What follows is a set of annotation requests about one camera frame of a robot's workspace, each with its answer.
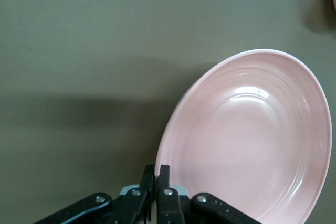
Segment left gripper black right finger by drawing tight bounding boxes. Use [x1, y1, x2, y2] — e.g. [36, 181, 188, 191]
[156, 165, 260, 224]

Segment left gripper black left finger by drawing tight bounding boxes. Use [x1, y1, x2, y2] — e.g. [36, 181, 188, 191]
[34, 165, 155, 224]

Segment pink plate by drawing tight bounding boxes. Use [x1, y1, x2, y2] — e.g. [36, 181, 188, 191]
[154, 48, 332, 224]

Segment brown tablecloth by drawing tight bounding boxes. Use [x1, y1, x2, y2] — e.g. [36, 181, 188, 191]
[0, 0, 336, 224]

